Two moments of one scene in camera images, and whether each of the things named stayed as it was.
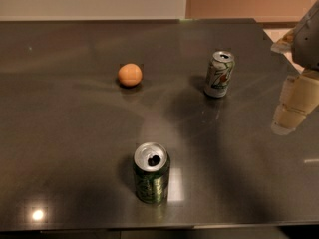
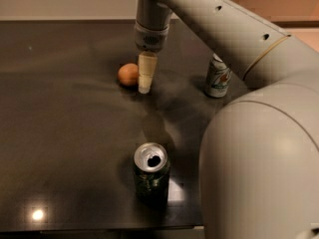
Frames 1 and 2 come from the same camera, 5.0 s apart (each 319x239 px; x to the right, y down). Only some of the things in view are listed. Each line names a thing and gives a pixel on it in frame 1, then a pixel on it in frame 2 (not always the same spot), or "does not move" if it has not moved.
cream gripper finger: x=299 y=97 → x=146 y=69
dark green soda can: x=152 y=172 does not move
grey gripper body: x=307 y=42 → x=150 y=39
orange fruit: x=130 y=75 does not move
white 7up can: x=217 y=79 does not move
